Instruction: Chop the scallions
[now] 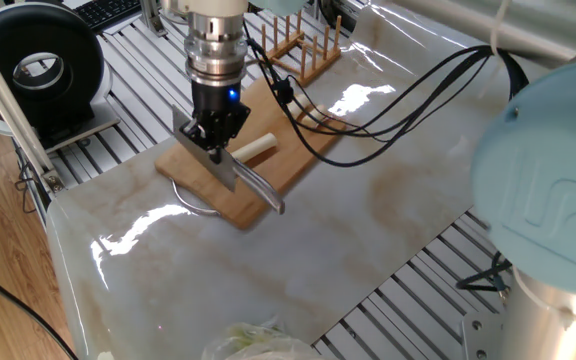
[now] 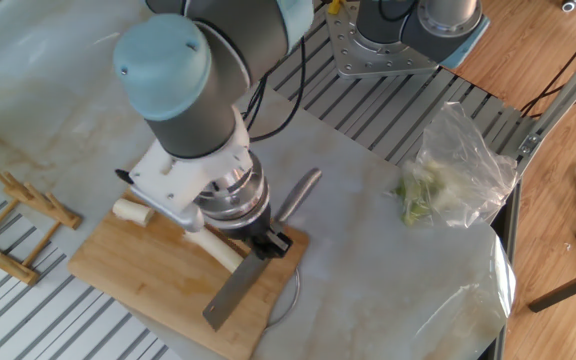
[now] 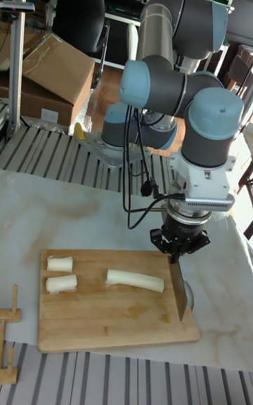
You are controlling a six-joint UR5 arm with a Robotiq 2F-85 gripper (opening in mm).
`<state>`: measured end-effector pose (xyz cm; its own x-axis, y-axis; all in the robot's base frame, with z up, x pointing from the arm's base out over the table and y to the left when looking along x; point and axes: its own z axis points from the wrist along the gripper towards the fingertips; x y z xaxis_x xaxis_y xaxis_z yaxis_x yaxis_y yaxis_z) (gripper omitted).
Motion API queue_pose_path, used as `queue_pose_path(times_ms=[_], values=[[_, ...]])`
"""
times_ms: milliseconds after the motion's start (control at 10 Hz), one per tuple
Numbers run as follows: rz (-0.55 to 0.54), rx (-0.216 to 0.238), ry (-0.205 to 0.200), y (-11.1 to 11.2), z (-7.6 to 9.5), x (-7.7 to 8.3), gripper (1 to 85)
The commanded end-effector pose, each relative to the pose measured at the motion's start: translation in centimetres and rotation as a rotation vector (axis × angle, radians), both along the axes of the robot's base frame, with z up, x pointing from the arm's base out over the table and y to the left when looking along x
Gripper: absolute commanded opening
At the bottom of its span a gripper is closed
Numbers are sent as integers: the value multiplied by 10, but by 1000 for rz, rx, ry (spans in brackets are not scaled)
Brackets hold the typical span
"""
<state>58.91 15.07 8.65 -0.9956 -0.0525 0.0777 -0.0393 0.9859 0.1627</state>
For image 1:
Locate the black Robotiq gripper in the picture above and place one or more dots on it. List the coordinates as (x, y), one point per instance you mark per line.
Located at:
(218, 107)

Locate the white scallion stalk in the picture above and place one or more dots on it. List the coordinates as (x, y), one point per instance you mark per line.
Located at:
(258, 145)

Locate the steel cleaver knife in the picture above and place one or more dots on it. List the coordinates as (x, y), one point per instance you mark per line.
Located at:
(263, 192)

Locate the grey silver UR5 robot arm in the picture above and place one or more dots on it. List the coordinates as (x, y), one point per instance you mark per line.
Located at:
(543, 175)

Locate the bamboo cutting board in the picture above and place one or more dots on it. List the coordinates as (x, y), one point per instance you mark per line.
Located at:
(268, 172)

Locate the wooden peg rack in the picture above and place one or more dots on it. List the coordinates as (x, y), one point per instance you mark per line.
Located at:
(313, 75)

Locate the black keyboard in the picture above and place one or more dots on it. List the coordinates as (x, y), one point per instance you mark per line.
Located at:
(108, 12)

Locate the plastic bag of scallion scraps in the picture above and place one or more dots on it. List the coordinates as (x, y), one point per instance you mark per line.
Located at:
(268, 345)

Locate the silver robot mounting plate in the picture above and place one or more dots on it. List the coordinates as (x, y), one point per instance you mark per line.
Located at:
(483, 335)

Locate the grey fan base plate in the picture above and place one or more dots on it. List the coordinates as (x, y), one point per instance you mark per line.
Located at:
(83, 127)

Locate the aluminium bracket post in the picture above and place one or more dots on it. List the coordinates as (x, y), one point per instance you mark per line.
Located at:
(152, 17)

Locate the black round duct fan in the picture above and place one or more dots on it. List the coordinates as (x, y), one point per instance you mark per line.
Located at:
(43, 40)

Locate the aluminium frame beam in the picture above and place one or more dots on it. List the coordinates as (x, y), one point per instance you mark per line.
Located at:
(8, 110)

